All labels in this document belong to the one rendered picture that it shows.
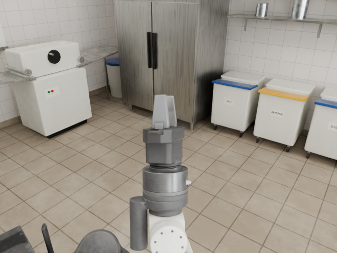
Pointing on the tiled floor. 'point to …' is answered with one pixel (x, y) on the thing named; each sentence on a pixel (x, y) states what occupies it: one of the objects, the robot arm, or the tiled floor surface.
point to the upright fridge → (171, 52)
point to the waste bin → (114, 77)
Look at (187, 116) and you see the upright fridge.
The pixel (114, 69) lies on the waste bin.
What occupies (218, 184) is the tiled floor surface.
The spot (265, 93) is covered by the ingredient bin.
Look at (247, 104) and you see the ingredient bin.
